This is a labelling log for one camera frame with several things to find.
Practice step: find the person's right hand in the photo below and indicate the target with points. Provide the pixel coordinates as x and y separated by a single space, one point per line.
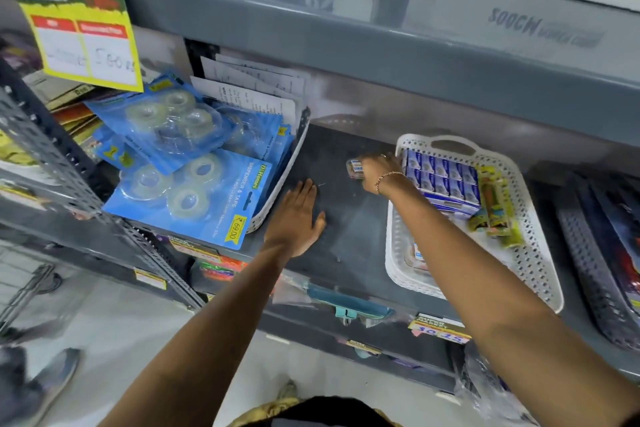
382 171

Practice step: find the person's left hand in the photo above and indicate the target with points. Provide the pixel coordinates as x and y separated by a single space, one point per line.
295 221

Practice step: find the person's right fingers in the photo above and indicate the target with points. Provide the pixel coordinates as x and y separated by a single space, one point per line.
370 164

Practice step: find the person's left thumb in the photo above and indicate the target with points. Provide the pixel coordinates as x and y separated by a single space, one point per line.
320 222

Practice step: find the small blue white box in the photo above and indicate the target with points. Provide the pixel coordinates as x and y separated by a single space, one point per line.
354 169

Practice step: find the person's right forearm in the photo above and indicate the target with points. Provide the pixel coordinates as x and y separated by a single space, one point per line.
490 301

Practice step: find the person's left forearm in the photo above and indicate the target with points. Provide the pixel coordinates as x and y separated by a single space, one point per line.
210 341

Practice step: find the white basket with tape packs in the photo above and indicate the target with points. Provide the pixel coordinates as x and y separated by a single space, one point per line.
272 201

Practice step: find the row of blue small boxes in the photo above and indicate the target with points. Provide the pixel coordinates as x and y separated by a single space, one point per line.
442 179

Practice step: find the teal item in clear bag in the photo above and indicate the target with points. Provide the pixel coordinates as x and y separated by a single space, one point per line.
350 304

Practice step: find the small clear wrapped packet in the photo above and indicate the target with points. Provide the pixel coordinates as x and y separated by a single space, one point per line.
416 257

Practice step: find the blue tape blister pack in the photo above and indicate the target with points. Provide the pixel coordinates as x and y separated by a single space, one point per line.
165 121
112 149
260 134
200 201

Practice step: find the colourful packets under shelf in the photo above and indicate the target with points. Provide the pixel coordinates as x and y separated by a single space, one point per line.
222 267

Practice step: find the grey metal shelf board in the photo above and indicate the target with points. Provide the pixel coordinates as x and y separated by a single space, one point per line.
400 41

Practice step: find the yellow red shelf label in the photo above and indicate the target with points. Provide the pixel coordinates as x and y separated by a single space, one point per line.
192 249

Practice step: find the green yellow packets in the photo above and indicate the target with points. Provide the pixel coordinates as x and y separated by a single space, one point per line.
495 211

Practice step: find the white paper sheets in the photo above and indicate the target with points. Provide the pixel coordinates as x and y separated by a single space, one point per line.
250 86

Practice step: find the yellow pink shelf price label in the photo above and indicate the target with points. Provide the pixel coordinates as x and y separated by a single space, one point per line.
440 329

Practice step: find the small yellow shelf label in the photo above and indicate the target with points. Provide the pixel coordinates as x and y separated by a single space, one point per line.
150 279

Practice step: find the white perforated plastic basket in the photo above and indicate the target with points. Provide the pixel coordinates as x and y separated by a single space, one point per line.
530 266

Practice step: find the grey perforated plastic basket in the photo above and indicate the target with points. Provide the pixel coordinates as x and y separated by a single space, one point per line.
585 261

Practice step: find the clear plastic bag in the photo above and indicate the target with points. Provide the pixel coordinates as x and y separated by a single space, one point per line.
490 391

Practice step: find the dark packets in grey basket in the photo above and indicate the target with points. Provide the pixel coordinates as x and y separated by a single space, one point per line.
620 241

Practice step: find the grey perforated shelf upright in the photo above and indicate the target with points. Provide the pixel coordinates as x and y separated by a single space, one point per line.
60 161

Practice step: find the stack of colourful books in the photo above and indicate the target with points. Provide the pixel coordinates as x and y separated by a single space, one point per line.
55 111

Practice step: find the yellow green price sign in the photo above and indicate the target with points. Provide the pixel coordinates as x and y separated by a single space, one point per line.
80 21

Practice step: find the grey shoe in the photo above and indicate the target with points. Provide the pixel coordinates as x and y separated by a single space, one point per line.
50 381

